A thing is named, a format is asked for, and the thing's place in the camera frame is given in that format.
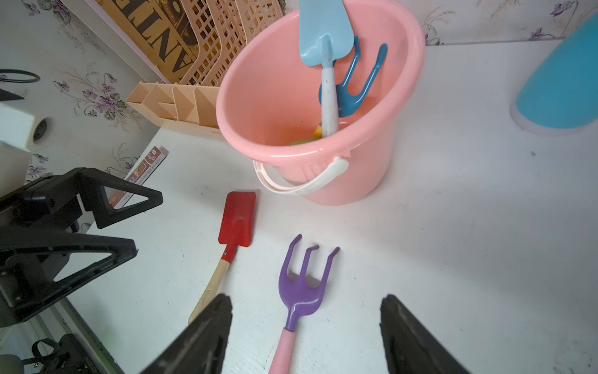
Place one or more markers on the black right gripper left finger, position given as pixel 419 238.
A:
pixel 201 347

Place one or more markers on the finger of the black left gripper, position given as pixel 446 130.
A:
pixel 41 267
pixel 58 201

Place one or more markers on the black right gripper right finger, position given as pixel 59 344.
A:
pixel 409 347

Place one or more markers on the purple fork pink handle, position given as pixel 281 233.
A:
pixel 300 300

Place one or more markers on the red shovel wooden handle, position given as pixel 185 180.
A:
pixel 236 230

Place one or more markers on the light blue trowel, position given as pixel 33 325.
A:
pixel 326 35

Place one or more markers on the red brown book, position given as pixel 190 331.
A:
pixel 139 175

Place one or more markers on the yellow vintage magazine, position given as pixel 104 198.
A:
pixel 158 31

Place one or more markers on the pink plastic bucket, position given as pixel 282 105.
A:
pixel 268 105

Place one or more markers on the beige plastic file organizer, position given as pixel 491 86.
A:
pixel 222 29

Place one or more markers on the aluminium mounting rail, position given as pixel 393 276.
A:
pixel 54 323

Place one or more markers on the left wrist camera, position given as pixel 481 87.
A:
pixel 22 134

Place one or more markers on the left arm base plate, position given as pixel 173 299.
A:
pixel 67 356

